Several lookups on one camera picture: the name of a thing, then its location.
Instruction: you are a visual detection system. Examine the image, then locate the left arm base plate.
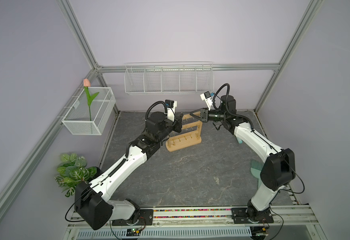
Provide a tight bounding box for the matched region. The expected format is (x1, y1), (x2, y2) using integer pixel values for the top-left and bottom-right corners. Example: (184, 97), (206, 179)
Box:
(112, 209), (154, 226)

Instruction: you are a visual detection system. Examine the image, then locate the pink artificial tulip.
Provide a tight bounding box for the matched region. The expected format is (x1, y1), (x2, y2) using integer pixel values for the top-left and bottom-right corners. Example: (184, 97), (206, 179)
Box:
(83, 79), (99, 121)

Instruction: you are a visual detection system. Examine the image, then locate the small silver jewelry piece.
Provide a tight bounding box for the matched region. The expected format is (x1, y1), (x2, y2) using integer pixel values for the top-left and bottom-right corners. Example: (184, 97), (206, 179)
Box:
(214, 177), (220, 185)

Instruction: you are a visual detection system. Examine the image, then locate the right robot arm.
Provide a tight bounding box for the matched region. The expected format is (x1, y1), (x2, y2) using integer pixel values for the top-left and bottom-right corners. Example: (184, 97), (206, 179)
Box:
(197, 83), (296, 222)

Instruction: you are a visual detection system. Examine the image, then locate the white mesh wall basket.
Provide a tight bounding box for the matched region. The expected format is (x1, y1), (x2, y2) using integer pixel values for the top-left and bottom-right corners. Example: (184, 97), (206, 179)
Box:
(61, 87), (116, 136)

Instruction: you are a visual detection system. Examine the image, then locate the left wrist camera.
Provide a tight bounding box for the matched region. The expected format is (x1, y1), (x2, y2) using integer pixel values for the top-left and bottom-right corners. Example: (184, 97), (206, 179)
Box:
(165, 100), (177, 122)

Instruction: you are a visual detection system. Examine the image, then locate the green leafy artificial plant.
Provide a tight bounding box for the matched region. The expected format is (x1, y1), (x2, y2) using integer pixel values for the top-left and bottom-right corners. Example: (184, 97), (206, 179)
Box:
(55, 153), (100, 198)

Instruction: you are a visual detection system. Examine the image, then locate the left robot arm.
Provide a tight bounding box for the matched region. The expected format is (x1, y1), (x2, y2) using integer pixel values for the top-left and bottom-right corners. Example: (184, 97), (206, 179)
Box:
(74, 100), (183, 231)

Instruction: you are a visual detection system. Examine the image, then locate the white slotted cable duct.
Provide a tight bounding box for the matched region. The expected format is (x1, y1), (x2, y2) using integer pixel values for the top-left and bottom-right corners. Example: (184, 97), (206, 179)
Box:
(76, 227), (252, 240)

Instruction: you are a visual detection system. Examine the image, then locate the white wire wall shelf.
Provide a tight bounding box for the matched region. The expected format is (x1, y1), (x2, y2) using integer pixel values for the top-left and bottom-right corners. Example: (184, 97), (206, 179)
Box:
(124, 62), (215, 95)

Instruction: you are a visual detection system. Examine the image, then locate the wooden jewelry display stand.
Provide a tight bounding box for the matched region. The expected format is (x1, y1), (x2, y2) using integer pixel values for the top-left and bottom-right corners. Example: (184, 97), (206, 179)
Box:
(166, 114), (203, 152)

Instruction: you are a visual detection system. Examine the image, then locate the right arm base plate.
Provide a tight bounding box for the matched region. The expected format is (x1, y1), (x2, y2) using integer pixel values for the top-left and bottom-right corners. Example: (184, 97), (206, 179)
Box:
(231, 207), (274, 224)

